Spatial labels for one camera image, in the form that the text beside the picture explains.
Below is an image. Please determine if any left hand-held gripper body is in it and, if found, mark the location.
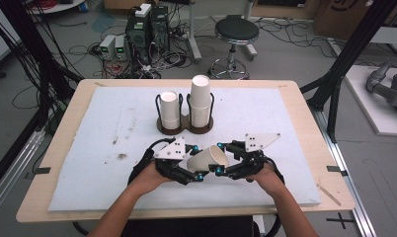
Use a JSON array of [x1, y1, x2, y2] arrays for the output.
[[153, 136, 195, 186]]

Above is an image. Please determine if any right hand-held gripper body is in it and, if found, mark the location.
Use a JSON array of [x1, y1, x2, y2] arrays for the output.
[[230, 132, 281, 182]]

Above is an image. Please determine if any white disposable paper cup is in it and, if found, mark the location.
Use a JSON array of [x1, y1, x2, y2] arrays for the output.
[[186, 144, 230, 173]]

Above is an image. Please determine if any dark double cup holder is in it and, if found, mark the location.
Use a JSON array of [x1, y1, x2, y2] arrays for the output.
[[155, 92, 216, 136]]

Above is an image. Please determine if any short stack of paper cups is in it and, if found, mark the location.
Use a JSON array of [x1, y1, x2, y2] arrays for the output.
[[159, 91, 182, 130]]

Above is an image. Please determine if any person's right hand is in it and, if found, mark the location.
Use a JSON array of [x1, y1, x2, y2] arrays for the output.
[[245, 162, 286, 198]]

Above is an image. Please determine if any person's left hand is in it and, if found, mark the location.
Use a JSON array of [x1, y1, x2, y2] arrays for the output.
[[133, 160, 173, 198]]

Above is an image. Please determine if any tall stack of paper cups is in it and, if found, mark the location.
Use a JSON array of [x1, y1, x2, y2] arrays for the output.
[[189, 74, 212, 128]]

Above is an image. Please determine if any person's black-clothed lap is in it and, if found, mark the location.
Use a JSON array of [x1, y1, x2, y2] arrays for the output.
[[120, 215, 262, 237]]

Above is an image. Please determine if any wooden table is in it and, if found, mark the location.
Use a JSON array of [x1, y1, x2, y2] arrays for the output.
[[16, 78, 357, 224]]

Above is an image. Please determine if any white foam mat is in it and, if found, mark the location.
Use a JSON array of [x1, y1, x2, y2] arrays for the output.
[[47, 86, 322, 212]]

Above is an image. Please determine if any thin wooden stick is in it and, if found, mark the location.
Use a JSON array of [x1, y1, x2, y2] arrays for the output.
[[316, 183, 343, 207]]

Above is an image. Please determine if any black tape cross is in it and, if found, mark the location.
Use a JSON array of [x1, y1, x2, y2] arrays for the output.
[[326, 212, 356, 230]]

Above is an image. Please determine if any white table leg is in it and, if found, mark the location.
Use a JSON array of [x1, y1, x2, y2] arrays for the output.
[[186, 0, 203, 64]]

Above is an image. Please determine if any black round stool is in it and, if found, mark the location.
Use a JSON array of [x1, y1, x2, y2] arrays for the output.
[[206, 14, 261, 81]]

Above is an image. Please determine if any grey power supply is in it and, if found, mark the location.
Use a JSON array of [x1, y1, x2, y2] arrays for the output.
[[99, 34, 118, 60], [114, 35, 128, 61]]

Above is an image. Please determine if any black computer tower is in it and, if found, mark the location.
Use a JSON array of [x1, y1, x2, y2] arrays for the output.
[[150, 5, 171, 54], [124, 13, 154, 66]]

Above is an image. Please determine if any white floor board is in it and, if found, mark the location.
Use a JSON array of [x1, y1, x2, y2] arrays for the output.
[[344, 64, 397, 138]]

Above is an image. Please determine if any white box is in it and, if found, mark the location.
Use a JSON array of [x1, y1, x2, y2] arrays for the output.
[[134, 3, 153, 19]]

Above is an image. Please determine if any cardboard box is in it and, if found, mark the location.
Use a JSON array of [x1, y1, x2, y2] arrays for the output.
[[312, 0, 397, 41]]

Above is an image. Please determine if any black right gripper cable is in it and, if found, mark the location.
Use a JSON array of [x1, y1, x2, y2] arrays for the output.
[[263, 156, 285, 237]]

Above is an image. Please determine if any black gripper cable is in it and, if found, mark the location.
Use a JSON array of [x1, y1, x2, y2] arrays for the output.
[[127, 136, 177, 186], [263, 156, 285, 237]]

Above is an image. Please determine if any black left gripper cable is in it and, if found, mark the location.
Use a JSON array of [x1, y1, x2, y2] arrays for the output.
[[127, 136, 177, 186]]

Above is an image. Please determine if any tangle of floor cables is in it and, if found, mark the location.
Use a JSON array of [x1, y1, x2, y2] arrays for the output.
[[87, 19, 195, 80]]

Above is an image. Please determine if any black frame post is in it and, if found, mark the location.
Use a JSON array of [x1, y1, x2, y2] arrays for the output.
[[299, 0, 397, 143], [0, 0, 84, 196]]

